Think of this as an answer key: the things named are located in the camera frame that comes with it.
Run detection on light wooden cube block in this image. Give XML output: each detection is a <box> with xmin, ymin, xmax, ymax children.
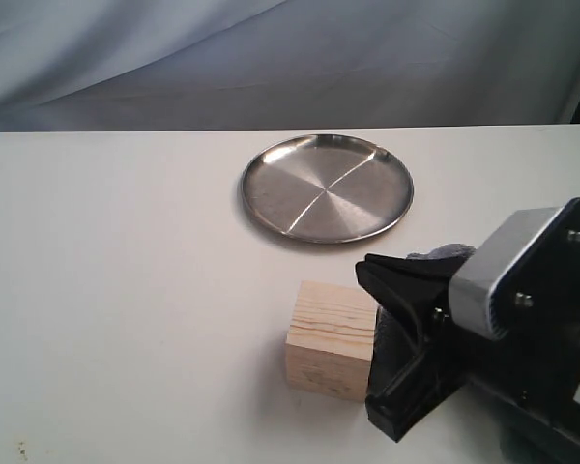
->
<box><xmin>285</xmin><ymin>281</ymin><xmax>377</xmax><ymax>402</ymax></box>

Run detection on round stainless steel plate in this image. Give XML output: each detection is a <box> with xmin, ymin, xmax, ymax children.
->
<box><xmin>239</xmin><ymin>133</ymin><xmax>415</xmax><ymax>245</ymax></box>

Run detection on grey fluffy plush toy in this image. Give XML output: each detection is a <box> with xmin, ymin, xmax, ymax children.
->
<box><xmin>374</xmin><ymin>244</ymin><xmax>476</xmax><ymax>363</ymax></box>

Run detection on grey backdrop curtain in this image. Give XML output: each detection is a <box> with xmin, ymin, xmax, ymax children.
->
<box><xmin>0</xmin><ymin>1</ymin><xmax>580</xmax><ymax>131</ymax></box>

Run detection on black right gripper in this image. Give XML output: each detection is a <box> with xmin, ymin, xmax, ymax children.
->
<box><xmin>364</xmin><ymin>197</ymin><xmax>580</xmax><ymax>463</ymax></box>

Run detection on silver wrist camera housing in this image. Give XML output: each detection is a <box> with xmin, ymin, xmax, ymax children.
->
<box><xmin>449</xmin><ymin>207</ymin><xmax>563</xmax><ymax>340</ymax></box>

